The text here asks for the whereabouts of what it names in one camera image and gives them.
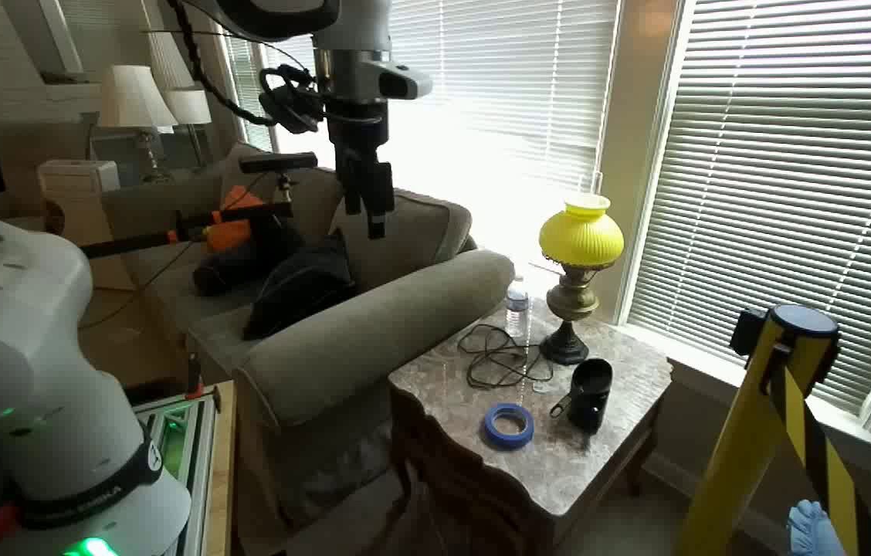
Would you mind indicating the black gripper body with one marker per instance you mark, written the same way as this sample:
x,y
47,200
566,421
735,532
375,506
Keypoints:
x,y
362,156

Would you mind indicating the large white lampshade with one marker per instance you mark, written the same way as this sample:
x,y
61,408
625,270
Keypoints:
x,y
134,96

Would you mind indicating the yellow shade table lamp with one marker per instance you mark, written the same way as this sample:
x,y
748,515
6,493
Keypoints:
x,y
580,241

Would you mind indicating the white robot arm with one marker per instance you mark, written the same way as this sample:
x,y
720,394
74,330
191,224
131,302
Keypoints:
x,y
23,340

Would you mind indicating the dark clothing bundle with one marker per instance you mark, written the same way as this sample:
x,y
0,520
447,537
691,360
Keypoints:
x,y
235,263

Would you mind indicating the green lit control box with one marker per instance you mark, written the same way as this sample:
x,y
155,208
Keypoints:
x,y
178,441

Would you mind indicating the beige sofa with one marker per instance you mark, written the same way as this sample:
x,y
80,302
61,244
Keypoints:
x,y
355,340

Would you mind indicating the white small cabinet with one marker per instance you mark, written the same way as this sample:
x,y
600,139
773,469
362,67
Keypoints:
x,y
80,196

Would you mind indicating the black mug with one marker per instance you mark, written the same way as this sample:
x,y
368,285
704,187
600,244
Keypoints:
x,y
592,390

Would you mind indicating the black orange tool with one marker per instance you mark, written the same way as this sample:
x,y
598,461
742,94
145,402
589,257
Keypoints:
x,y
191,226

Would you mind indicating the blue tape roll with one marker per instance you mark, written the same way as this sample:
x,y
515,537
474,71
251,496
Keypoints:
x,y
509,425

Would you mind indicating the wide white window blinds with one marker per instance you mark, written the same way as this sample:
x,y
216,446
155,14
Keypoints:
x,y
796,173

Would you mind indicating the narrow white window blinds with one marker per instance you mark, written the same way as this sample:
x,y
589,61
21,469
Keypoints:
x,y
517,94

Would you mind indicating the yellow pole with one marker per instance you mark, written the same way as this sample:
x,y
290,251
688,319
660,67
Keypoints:
x,y
740,453

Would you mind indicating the marble top side table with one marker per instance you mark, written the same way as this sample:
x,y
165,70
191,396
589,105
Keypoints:
x,y
547,432

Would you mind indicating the clear water bottle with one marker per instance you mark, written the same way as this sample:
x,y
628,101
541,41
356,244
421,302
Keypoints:
x,y
517,311

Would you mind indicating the small white lampshade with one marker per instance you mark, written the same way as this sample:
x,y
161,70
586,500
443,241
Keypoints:
x,y
191,105

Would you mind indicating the black tripod bar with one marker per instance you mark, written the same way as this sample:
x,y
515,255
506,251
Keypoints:
x,y
280,161

